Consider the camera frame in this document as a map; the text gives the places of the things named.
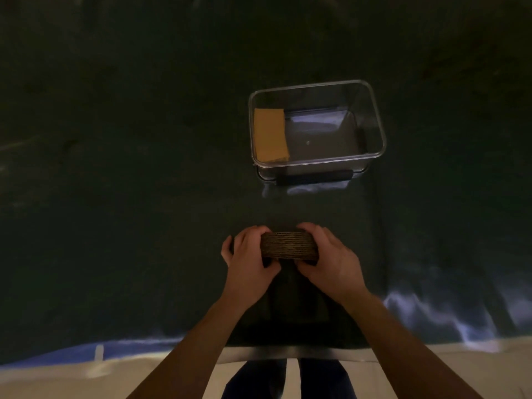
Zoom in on person's right hand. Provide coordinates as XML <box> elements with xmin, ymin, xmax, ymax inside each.
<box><xmin>295</xmin><ymin>222</ymin><xmax>371</xmax><ymax>307</ymax></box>

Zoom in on person's left hand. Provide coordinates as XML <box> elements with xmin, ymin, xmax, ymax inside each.
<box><xmin>221</xmin><ymin>226</ymin><xmax>283</xmax><ymax>309</ymax></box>

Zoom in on brown woven rope roll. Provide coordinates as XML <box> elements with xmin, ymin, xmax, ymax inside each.
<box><xmin>260</xmin><ymin>231</ymin><xmax>320</xmax><ymax>262</ymax></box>

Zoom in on person's right forearm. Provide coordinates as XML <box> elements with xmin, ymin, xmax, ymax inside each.
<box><xmin>343</xmin><ymin>291</ymin><xmax>485</xmax><ymax>399</ymax></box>

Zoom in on person's left forearm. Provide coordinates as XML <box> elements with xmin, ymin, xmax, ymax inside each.
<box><xmin>126</xmin><ymin>293</ymin><xmax>255</xmax><ymax>399</ymax></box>

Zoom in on person's dark blue trousers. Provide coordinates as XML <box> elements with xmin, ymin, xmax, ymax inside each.
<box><xmin>221</xmin><ymin>359</ymin><xmax>358</xmax><ymax>399</ymax></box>

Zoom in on dark plastic table cover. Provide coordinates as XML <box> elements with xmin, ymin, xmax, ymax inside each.
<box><xmin>0</xmin><ymin>0</ymin><xmax>532</xmax><ymax>366</ymax></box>

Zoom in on yellow sponge cloth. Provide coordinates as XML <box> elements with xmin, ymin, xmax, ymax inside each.
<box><xmin>253</xmin><ymin>108</ymin><xmax>291</xmax><ymax>164</ymax></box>

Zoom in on clear plastic storage container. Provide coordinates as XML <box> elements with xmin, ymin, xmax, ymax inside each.
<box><xmin>248</xmin><ymin>80</ymin><xmax>387</xmax><ymax>188</ymax></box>

